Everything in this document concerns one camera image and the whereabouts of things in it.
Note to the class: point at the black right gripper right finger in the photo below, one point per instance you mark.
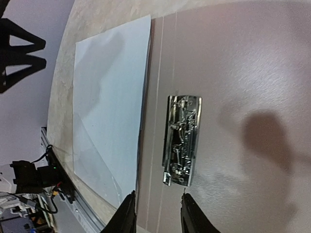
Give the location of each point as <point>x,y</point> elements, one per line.
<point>193,220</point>

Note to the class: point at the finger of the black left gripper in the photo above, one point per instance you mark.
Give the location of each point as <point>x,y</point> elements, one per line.
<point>9,28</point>
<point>34,64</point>

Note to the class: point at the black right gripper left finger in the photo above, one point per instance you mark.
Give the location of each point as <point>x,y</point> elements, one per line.
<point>125,219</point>

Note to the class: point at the brown paper folder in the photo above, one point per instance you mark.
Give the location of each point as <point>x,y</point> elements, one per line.
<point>250,62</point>

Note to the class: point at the metal folder clip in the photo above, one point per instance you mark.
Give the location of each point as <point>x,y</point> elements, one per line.
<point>181,139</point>

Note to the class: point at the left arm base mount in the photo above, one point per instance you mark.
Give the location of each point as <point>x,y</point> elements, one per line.
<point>31,179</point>

